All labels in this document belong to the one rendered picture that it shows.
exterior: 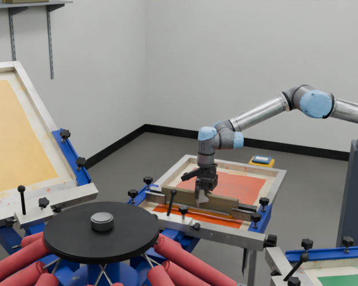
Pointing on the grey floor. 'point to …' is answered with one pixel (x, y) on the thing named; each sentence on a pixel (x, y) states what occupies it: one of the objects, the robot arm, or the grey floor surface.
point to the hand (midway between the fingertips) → (198, 202)
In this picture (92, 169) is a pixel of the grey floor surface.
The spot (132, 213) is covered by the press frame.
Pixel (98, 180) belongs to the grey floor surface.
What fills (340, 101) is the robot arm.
